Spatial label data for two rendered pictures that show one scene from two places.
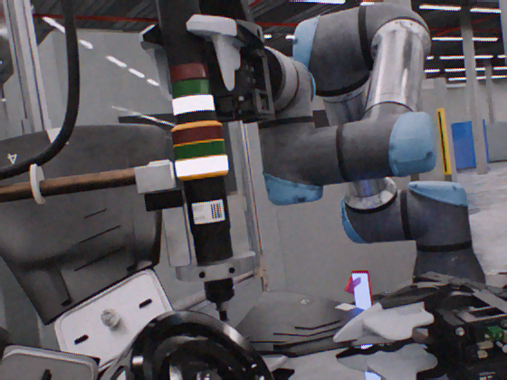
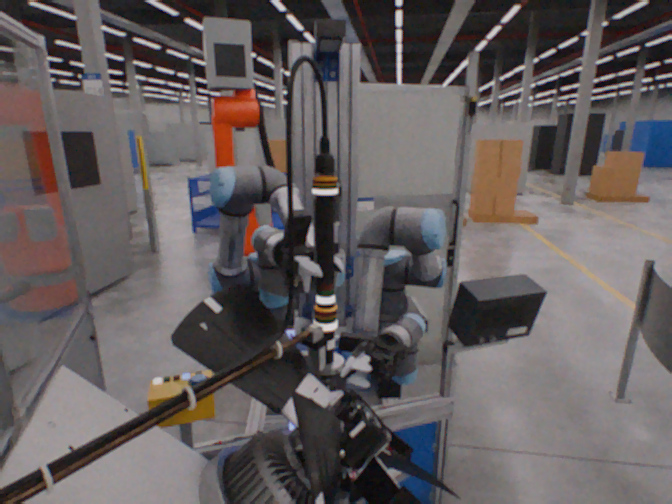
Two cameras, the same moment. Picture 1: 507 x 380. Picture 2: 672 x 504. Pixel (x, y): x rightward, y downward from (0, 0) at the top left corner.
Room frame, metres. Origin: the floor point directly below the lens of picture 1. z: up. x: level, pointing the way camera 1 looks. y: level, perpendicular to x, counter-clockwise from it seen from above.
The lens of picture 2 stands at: (-0.03, 0.57, 1.71)
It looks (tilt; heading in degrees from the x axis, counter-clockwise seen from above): 17 degrees down; 312
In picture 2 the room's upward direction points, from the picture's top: straight up
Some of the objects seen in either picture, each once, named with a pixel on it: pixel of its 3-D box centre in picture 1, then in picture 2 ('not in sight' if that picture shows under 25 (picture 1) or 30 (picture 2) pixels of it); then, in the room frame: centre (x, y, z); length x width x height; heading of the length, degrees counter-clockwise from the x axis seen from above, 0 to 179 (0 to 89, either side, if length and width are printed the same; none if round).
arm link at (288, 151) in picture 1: (302, 159); (280, 282); (0.72, -0.07, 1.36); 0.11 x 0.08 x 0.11; 67
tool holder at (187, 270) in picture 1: (197, 217); (322, 345); (0.47, 0.05, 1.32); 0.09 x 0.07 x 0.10; 95
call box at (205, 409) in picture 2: not in sight; (183, 400); (0.93, 0.12, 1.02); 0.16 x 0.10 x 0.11; 60
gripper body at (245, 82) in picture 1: (237, 79); (298, 263); (0.58, 0.00, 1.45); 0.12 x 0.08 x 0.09; 160
